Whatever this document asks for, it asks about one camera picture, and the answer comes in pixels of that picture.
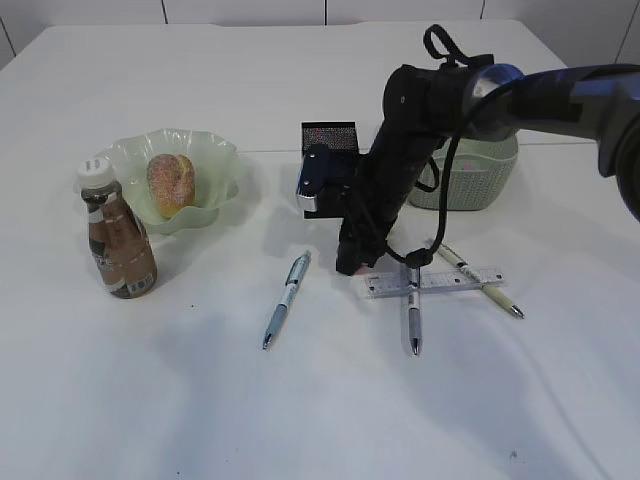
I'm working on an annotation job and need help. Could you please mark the grey grip patterned pen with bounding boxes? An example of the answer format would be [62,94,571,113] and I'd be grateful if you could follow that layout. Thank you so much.
[402,266,422,357]

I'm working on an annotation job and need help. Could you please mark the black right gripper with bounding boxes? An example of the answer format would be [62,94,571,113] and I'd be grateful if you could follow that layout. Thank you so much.
[333,150,425,276]

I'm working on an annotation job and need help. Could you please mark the green plastic woven basket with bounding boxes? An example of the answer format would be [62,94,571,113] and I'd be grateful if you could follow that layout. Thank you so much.
[407,136,519,211]

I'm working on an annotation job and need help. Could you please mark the transparent plastic ruler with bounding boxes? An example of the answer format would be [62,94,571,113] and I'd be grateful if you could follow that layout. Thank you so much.
[362,267,506,298]

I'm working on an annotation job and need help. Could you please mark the pink pencil sharpener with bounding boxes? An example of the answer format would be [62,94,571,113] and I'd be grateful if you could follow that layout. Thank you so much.
[354,265,377,275]

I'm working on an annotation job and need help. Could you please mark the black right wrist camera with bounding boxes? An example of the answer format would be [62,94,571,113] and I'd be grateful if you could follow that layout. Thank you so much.
[296,144,360,219]

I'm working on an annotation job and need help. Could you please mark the brown coffee drink bottle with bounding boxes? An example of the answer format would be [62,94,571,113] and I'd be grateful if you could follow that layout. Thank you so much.
[77,157,158,299]

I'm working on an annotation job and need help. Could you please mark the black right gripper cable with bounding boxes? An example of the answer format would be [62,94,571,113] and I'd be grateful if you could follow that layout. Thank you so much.
[384,23,496,271]

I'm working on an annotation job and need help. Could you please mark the blue grip white pen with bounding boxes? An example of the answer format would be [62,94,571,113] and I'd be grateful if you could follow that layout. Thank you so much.
[262,250,311,350]

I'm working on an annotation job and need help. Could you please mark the beige patterned pen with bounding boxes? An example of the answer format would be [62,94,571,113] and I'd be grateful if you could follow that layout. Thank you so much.
[438,244,525,319]

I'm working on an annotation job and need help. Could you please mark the blue black right robot arm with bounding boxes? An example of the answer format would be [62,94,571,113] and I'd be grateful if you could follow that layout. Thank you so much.
[336,64,639,275]

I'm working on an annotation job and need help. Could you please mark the sugared bread roll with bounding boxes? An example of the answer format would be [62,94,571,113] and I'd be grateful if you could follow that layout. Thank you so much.
[146,154,196,218]

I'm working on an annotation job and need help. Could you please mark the green wavy glass plate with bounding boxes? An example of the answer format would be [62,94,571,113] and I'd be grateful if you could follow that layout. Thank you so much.
[97,128,247,235]

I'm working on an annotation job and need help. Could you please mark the black mesh pen holder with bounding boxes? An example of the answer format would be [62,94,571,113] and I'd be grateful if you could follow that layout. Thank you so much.
[300,120,362,220]

